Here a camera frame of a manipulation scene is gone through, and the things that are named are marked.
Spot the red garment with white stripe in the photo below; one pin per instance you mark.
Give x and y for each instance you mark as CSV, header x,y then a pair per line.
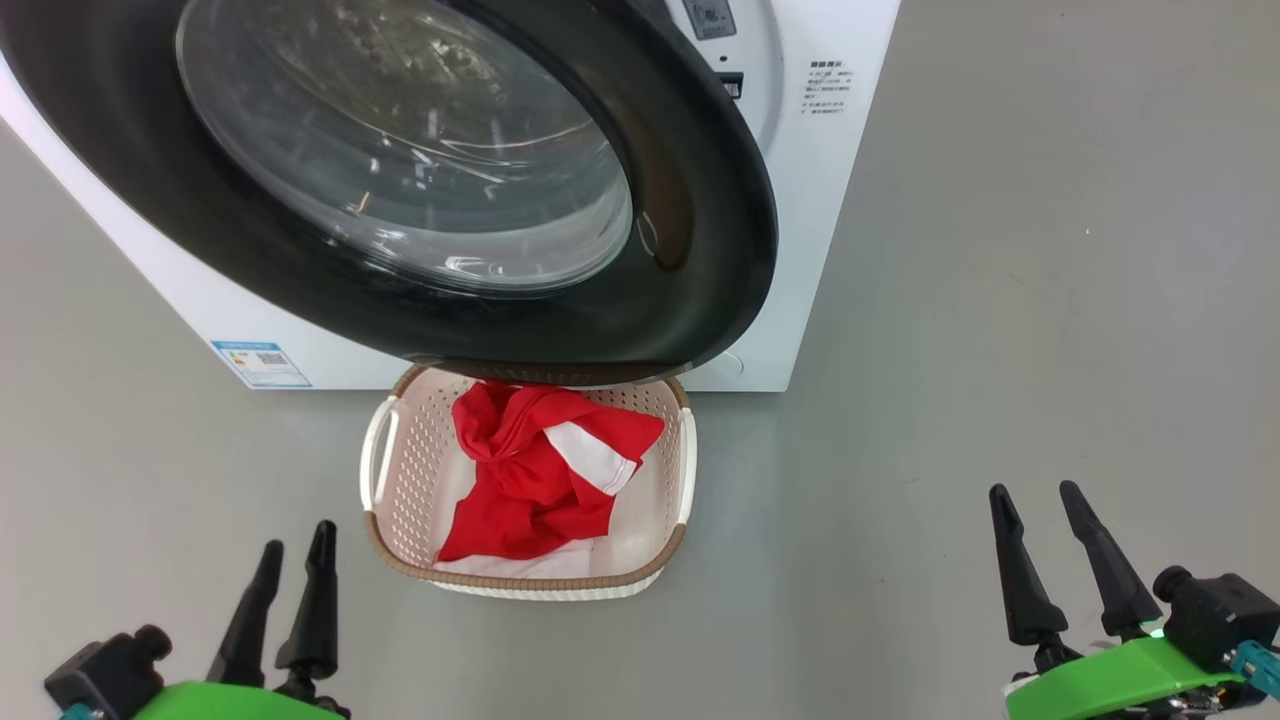
x,y
540,425

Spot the round white filter cover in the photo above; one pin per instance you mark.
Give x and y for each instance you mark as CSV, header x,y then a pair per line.
x,y
725,368

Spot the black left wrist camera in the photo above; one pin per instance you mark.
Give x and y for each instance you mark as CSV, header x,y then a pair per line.
x,y
105,670

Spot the white front-load washing machine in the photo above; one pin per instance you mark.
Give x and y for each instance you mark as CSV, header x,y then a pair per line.
x,y
830,200

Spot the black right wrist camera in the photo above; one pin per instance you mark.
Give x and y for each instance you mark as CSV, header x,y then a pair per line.
x,y
1220,615

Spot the blue energy label sticker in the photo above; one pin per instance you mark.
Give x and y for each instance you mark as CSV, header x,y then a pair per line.
x,y
262,365

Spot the cream perforated basket brown rim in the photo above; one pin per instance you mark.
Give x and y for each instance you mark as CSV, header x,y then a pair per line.
x,y
410,480

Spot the black round glass washer door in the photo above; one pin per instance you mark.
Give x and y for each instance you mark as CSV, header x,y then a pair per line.
x,y
120,150

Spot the black door latch socket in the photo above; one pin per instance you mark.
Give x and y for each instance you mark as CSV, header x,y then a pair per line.
x,y
732,85

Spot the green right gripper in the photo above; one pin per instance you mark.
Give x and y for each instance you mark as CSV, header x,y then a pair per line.
x,y
1110,685

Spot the grey warning sticker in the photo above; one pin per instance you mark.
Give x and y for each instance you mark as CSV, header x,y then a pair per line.
x,y
710,15

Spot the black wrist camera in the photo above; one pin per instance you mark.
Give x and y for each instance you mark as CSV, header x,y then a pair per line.
x,y
1220,615
105,670

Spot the plain red garment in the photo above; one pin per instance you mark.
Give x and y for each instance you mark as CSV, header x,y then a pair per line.
x,y
510,520

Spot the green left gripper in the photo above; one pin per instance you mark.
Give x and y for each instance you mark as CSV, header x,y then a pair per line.
x,y
230,705

